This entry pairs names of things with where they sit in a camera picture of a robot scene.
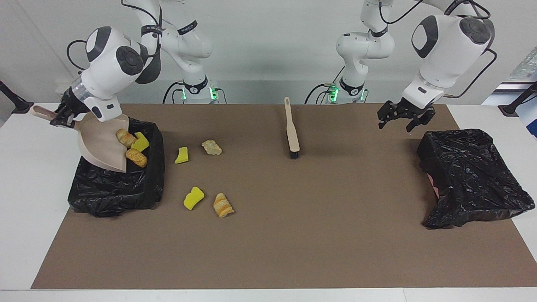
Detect black base power cable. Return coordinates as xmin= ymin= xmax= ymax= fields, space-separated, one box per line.
xmin=162 ymin=81 xmax=185 ymax=104
xmin=304 ymin=65 xmax=345 ymax=104

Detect large yellow sponge piece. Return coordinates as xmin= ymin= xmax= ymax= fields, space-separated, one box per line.
xmin=131 ymin=132 xmax=150 ymax=152

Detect brown table mat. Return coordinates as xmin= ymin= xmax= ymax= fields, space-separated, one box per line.
xmin=31 ymin=104 xmax=537 ymax=290

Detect large striped croissant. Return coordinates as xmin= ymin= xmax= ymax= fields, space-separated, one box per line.
xmin=213 ymin=193 xmax=235 ymax=219

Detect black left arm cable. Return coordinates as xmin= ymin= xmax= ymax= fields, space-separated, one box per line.
xmin=378 ymin=0 xmax=498 ymax=99

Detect beige hand brush black bristles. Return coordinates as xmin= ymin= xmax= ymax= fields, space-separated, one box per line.
xmin=284 ymin=97 xmax=301 ymax=159

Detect black camera stand base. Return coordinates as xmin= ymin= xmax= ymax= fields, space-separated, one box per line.
xmin=0 ymin=80 xmax=34 ymax=115
xmin=498 ymin=81 xmax=537 ymax=117

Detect white shelf dark edge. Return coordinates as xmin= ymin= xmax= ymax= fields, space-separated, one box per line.
xmin=495 ymin=82 xmax=537 ymax=91

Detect black bag lined pink bin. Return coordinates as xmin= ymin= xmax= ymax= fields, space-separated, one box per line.
xmin=416 ymin=128 xmax=536 ymax=230

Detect small striped croissant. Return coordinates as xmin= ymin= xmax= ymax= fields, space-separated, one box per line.
xmin=116 ymin=128 xmax=137 ymax=148

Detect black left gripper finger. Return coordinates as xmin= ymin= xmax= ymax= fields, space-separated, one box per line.
xmin=377 ymin=103 xmax=397 ymax=129
xmin=406 ymin=107 xmax=435 ymax=133

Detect light blue panel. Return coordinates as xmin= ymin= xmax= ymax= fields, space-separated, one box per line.
xmin=519 ymin=96 xmax=537 ymax=139

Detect patterned paper sheet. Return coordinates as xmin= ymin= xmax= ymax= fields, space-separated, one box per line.
xmin=506 ymin=47 xmax=537 ymax=82

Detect beige plastic dustpan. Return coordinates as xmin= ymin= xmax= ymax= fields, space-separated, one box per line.
xmin=29 ymin=105 xmax=130 ymax=173

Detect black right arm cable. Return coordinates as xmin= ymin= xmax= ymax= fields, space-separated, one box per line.
xmin=66 ymin=0 xmax=164 ymax=73

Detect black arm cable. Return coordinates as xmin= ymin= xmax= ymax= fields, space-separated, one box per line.
xmin=66 ymin=0 xmax=164 ymax=73
xmin=378 ymin=0 xmax=498 ymax=99

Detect golden brown bread roll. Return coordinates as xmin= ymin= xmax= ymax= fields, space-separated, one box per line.
xmin=125 ymin=148 xmax=148 ymax=168

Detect wavy yellow sponge piece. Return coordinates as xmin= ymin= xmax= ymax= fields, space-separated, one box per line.
xmin=183 ymin=186 xmax=205 ymax=211

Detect pale yellow bread chunk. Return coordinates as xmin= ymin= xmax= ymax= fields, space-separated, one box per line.
xmin=201 ymin=140 xmax=223 ymax=156

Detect white wall socket box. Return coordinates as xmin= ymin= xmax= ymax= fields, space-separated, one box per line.
xmin=55 ymin=81 xmax=101 ymax=102

